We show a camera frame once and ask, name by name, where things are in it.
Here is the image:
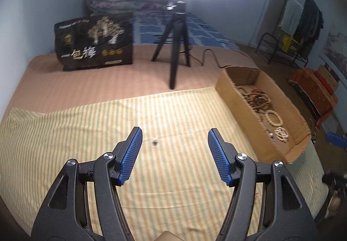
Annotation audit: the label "small white pearl bead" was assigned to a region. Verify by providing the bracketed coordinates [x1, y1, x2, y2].
[152, 138, 158, 145]

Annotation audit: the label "cream bead bracelet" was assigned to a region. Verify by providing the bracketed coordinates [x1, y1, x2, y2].
[264, 109, 284, 128]

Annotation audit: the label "brown wooden bead necklace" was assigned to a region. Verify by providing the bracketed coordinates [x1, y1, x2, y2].
[237, 85, 272, 114]

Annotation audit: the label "orange covered stool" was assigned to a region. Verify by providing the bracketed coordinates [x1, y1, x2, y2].
[288, 67, 338, 129]

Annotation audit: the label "cardboard box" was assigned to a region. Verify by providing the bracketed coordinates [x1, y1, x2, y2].
[216, 66, 311, 163]

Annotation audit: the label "striped yellow cloth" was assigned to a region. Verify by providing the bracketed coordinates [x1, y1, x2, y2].
[0, 86, 329, 241]

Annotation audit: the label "tan bed sheet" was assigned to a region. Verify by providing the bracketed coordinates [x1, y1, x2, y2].
[2, 44, 256, 121]

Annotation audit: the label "black clothes rack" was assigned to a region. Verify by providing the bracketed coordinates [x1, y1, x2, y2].
[255, 0, 324, 68]

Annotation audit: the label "yellow box on rack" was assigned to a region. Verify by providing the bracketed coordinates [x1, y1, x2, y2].
[282, 34, 300, 53]

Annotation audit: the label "black snack bag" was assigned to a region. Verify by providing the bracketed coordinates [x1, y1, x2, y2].
[54, 12, 133, 71]

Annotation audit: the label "dark hanging clothes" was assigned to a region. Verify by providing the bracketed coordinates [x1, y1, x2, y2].
[295, 0, 324, 40]

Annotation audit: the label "black tripod stand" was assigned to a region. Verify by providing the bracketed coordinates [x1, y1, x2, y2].
[151, 1, 191, 90]

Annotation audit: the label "white striped hanging towel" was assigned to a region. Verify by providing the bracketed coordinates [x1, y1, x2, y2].
[279, 0, 306, 36]

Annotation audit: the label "white pearl bracelet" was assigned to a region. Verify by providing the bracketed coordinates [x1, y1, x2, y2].
[274, 126, 290, 144]

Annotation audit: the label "landscape wall painting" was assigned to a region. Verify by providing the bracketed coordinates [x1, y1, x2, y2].
[321, 23, 346, 83]

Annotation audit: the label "black power cable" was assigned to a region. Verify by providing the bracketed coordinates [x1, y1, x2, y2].
[186, 48, 231, 68]

